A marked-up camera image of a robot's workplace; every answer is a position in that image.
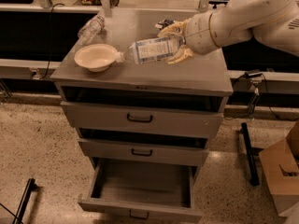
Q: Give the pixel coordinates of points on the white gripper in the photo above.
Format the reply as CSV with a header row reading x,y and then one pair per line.
x,y
198,32

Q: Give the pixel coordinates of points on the blue label plastic bottle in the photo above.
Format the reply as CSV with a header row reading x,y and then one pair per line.
x,y
150,50

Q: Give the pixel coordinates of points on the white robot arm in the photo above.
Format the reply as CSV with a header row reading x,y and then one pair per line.
x,y
270,22

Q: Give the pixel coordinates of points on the grey top drawer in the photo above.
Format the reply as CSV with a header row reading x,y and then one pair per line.
x,y
142,112

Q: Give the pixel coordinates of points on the grey drawer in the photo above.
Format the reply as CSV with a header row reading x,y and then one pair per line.
x,y
143,147
142,190
142,112

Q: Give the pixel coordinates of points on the clear crumpled plastic bottle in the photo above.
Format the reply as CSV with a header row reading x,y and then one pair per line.
x,y
91,29

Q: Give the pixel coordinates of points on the grey drawer cabinet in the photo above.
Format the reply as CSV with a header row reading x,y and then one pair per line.
x,y
200,76

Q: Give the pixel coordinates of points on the grey middle drawer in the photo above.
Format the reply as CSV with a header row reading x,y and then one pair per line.
x,y
143,147

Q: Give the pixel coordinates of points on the grey bottom drawer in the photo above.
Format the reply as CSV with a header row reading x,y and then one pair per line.
x,y
142,190

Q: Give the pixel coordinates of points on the blue chip bag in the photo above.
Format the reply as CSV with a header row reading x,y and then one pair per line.
x,y
164,23

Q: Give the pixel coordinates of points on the black power adapter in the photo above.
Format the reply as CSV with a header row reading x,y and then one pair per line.
x,y
253,73

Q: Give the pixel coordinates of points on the white bowl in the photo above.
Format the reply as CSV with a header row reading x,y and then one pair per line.
x,y
96,57

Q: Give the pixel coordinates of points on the cardboard box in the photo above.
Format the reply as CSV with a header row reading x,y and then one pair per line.
x,y
281,170

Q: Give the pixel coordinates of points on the black floor bar left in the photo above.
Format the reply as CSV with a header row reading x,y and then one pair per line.
x,y
30,187

